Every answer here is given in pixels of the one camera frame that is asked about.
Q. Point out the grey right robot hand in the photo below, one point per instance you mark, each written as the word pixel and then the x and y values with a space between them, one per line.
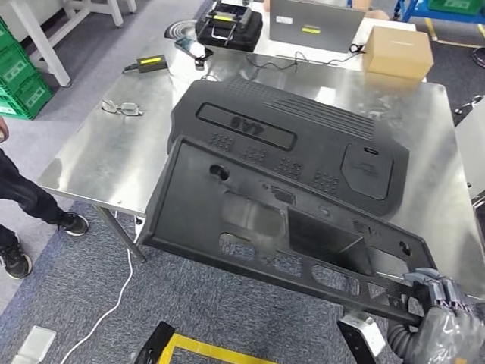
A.
pixel 451 336

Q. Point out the black plastic plate bracket part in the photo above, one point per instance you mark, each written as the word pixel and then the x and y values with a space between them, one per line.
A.
pixel 182 216

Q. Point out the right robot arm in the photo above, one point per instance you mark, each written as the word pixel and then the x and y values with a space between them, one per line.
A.
pixel 400 341

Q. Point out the blue metal shelf rack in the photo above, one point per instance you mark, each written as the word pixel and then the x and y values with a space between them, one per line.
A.
pixel 412 7

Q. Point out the stainless steel workbench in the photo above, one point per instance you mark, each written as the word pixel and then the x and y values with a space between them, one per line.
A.
pixel 113 150

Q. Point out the pale grey side table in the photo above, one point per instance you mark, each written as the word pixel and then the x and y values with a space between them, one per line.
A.
pixel 474 145

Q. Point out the large black engine cover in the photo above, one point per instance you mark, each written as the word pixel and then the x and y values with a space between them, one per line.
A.
pixel 322 145

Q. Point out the brown cardboard box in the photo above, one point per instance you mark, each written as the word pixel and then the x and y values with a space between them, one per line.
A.
pixel 397 53

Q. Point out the yellow floor tape outline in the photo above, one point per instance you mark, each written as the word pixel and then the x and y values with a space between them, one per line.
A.
pixel 212 351

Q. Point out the green plastic crate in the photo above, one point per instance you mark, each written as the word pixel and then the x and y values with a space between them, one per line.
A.
pixel 3 35
pixel 15 68
pixel 32 98
pixel 455 5

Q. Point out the dark grey flat panel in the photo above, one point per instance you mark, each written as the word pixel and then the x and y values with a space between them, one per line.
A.
pixel 314 25

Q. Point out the black carry bag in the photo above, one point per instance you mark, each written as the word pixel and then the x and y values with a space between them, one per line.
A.
pixel 231 30

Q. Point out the white power strip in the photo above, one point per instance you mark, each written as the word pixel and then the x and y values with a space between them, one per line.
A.
pixel 139 227

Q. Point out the black phone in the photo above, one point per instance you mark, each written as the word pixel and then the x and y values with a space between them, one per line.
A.
pixel 193 48

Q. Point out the black round ribbed disc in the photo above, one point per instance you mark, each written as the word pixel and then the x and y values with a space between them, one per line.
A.
pixel 179 30

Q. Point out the black power adapter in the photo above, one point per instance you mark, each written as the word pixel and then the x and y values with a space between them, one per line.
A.
pixel 151 64

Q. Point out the silver floor outlet box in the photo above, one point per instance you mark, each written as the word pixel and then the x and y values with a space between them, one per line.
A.
pixel 35 344

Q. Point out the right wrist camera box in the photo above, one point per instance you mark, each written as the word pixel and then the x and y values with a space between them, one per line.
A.
pixel 360 339

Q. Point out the white table frame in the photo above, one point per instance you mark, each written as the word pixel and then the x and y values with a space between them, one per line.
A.
pixel 45 50

